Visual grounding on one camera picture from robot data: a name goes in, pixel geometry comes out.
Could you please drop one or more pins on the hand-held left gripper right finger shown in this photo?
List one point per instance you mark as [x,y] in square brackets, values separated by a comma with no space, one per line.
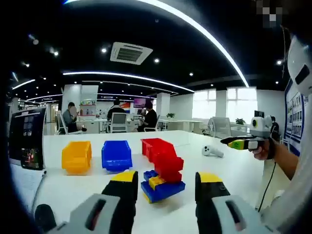
[209,202]

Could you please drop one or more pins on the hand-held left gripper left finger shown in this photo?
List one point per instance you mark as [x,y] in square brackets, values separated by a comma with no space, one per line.
[114,204]

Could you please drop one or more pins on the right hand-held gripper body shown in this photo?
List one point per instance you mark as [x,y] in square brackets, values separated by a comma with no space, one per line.
[260,126]

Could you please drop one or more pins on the yellow toy block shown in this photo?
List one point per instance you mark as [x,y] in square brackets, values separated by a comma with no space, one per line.
[146,197]
[157,182]

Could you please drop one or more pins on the large blue toy block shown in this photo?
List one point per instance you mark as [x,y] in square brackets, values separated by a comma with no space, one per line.
[168,191]

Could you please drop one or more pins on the small red toy block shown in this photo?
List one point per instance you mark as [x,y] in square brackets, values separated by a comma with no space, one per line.
[173,177]

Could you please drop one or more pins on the small blue toy block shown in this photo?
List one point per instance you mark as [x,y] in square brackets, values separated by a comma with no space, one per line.
[149,175]

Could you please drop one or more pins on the blue plastic bin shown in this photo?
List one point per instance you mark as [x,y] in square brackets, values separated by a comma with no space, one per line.
[117,156]

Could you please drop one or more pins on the large red toy block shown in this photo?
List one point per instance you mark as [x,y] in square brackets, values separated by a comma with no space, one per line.
[168,163]

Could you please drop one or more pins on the yellow plastic bin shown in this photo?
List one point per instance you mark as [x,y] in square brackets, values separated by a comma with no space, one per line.
[76,158]

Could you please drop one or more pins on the red plastic bin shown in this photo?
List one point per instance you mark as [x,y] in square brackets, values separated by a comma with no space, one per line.
[156,147]

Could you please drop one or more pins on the person's right hand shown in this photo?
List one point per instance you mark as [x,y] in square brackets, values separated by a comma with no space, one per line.
[264,153]

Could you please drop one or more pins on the white mesh office chair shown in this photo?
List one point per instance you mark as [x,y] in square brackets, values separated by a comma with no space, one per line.
[220,126]

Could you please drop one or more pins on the green potted plant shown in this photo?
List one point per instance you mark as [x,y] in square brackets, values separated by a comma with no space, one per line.
[171,115]
[240,121]

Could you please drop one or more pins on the white handheld controller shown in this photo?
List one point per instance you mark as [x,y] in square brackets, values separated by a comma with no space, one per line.
[210,151]

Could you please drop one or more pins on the black rounded object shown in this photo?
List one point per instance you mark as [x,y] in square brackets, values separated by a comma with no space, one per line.
[45,218]

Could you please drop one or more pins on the white chest-worn device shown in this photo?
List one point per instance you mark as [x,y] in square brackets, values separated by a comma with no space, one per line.
[296,63]

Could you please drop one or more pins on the person's white clothing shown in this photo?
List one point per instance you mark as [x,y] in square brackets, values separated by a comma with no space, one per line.
[304,195]

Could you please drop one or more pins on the grey office chair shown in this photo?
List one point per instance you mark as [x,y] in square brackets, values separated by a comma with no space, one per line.
[119,122]

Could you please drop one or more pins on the black computer monitor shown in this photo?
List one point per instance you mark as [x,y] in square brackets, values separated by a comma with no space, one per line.
[28,136]

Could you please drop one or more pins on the ceiling air conditioner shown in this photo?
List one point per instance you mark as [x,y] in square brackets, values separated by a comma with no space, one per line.
[130,53]

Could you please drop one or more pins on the blue wall poster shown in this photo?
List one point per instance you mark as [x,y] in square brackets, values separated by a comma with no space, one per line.
[293,117]

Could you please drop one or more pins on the wall display screen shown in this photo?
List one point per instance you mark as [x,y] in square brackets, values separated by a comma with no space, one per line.
[139,102]

